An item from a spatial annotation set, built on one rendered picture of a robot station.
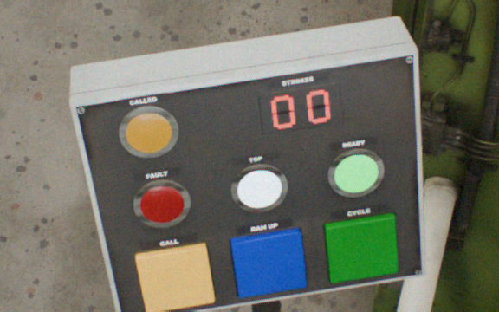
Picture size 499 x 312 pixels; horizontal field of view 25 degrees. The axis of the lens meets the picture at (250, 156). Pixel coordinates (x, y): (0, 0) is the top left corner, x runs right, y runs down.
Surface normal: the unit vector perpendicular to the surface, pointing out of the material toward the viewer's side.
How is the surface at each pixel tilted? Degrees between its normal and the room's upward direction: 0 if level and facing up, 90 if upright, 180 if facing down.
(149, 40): 0
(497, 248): 90
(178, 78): 30
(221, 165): 60
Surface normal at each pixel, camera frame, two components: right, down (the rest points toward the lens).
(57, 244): -0.04, -0.47
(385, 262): 0.12, 0.51
